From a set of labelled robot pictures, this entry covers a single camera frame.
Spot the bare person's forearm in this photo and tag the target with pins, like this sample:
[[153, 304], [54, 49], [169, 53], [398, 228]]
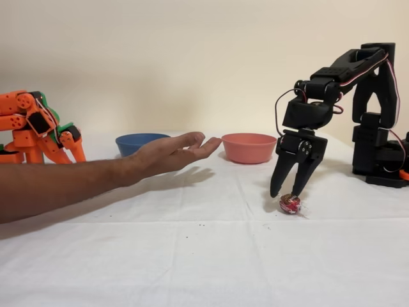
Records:
[[48, 188]]

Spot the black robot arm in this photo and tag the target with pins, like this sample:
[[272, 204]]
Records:
[[374, 83]]

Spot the red bowl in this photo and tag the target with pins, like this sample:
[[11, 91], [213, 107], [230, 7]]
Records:
[[249, 148]]

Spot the red candy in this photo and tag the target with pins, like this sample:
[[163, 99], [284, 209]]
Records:
[[289, 204]]

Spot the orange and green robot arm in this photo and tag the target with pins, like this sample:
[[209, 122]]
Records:
[[12, 121]]

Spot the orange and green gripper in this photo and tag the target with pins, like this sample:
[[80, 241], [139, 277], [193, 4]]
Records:
[[68, 137]]

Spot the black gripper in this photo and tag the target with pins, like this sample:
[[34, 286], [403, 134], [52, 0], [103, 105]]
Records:
[[295, 144]]

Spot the white tablecloth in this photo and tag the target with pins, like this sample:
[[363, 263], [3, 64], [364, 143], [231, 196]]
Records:
[[191, 256]]

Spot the blue bowl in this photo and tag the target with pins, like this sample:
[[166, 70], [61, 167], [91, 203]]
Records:
[[131, 144]]

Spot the bare person's hand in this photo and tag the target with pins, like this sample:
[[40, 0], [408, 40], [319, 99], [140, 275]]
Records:
[[166, 153]]

